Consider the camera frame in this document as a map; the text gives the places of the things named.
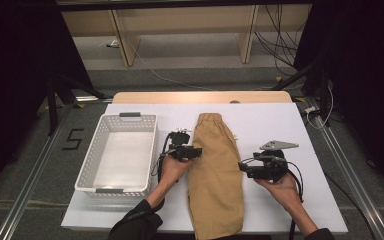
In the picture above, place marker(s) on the white perforated plastic basket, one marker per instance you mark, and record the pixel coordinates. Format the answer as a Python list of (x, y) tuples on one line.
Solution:
[(120, 156)]

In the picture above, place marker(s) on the small white plug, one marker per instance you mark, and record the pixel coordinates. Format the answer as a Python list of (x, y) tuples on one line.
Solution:
[(114, 43)]

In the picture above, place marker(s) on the black horizontal frame bar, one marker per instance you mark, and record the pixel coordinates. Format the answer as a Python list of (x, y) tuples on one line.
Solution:
[(180, 4)]

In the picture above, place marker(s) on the black metal stand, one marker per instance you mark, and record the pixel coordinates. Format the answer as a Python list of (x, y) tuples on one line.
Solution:
[(51, 110), (323, 96)]

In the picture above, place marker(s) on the tan pants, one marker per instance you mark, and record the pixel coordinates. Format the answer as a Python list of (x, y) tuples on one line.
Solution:
[(215, 173)]

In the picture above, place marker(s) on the light wooden shelf unit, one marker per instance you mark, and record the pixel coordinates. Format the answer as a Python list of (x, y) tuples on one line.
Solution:
[(186, 20)]

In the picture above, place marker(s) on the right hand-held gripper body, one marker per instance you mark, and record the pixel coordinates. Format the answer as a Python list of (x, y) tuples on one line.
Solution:
[(270, 170)]

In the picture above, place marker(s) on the short aluminium rail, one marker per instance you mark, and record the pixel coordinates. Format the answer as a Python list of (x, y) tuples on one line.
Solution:
[(90, 98)]

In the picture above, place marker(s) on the person's left hand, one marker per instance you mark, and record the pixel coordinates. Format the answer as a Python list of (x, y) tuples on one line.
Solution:
[(170, 171)]

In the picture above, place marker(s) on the black curtain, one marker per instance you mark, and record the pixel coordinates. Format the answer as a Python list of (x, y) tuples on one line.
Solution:
[(13, 83), (373, 83)]

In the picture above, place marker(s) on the long aluminium rail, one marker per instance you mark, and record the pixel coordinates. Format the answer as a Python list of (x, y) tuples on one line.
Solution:
[(27, 186), (363, 198)]

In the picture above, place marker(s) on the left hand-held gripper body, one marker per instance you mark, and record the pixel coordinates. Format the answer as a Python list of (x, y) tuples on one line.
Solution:
[(180, 151)]

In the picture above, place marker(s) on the light wooden table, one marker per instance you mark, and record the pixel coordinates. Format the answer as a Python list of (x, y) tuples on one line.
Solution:
[(180, 97)]

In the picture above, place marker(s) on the dark round table grommet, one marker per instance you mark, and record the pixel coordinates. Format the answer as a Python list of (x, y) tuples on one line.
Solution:
[(235, 101)]

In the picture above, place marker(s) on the person's right hand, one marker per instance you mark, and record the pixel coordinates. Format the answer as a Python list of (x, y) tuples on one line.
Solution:
[(285, 191)]

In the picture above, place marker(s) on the white foam board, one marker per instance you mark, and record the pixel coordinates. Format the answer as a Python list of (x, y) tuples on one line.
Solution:
[(290, 123)]

